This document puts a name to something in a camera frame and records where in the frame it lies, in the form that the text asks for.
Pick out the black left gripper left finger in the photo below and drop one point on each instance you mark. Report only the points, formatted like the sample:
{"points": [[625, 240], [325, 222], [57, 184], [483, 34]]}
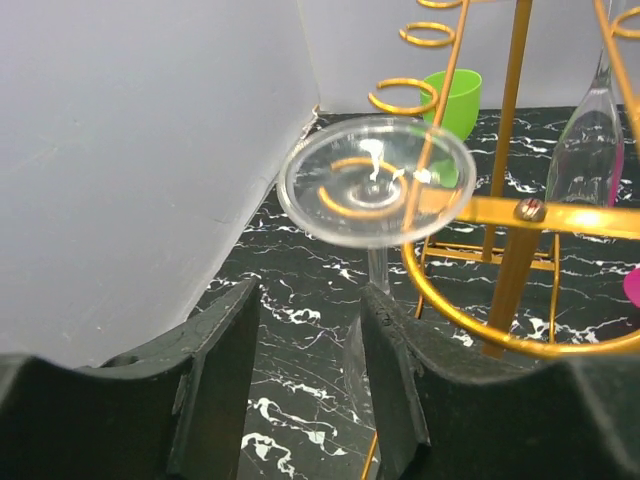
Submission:
{"points": [[172, 408]]}

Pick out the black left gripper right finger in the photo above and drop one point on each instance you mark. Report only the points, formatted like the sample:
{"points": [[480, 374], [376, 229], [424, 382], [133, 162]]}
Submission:
{"points": [[445, 411]]}

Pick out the magenta plastic wine glass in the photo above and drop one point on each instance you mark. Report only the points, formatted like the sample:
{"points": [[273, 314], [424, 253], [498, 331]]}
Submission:
{"points": [[631, 283]]}

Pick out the green plastic wine glass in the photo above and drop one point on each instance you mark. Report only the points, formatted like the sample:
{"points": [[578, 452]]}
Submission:
{"points": [[460, 117]]}

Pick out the gold wire wine glass rack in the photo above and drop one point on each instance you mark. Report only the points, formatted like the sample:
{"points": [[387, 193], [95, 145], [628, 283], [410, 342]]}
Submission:
{"points": [[513, 227]]}

